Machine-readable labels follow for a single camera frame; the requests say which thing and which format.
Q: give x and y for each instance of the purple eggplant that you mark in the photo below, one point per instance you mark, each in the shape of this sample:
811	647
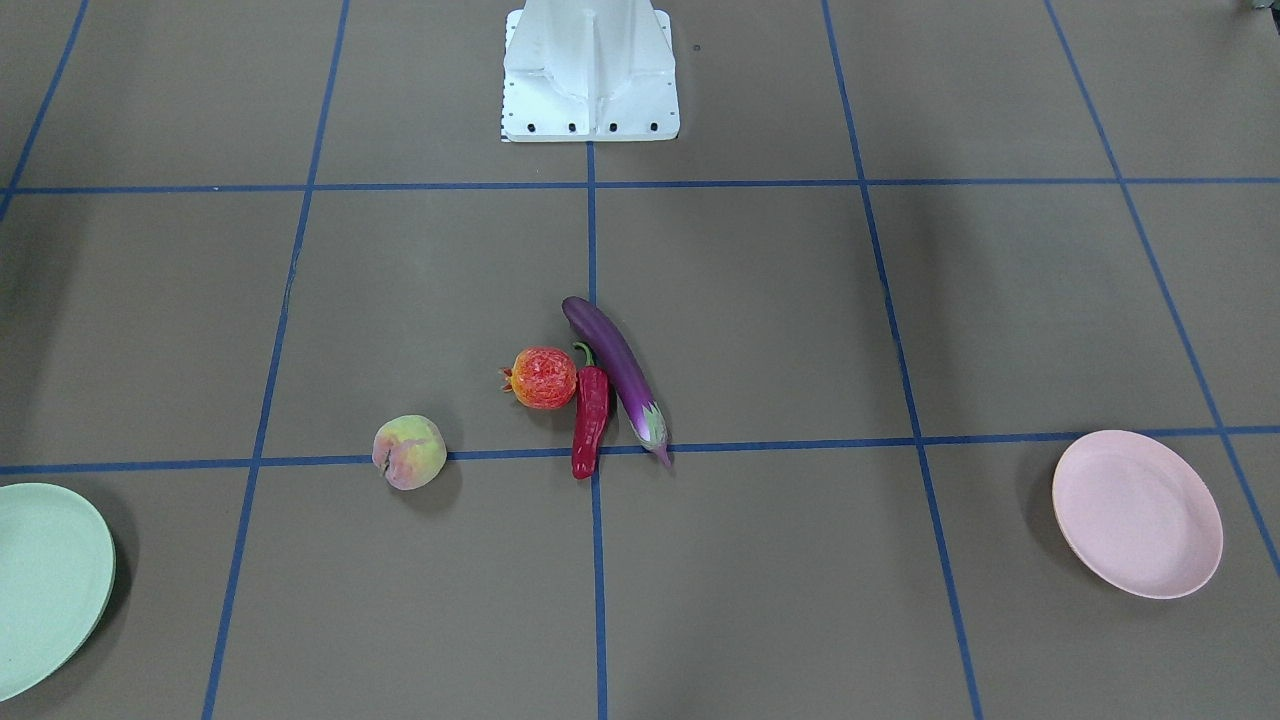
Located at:
620	363

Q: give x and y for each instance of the yellow pink peach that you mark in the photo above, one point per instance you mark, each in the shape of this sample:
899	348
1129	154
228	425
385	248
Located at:
409	451

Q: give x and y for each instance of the red orange pomegranate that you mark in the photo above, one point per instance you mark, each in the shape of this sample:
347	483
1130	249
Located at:
541	377

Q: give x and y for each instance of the pink plate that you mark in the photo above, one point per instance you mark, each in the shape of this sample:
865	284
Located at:
1137	514

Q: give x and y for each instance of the light green plate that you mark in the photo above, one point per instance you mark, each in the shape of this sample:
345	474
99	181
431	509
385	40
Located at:
58	567

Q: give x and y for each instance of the red chili pepper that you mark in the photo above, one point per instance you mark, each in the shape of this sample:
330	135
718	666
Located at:
592	414

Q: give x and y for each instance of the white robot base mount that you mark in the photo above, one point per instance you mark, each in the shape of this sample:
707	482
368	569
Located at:
589	71

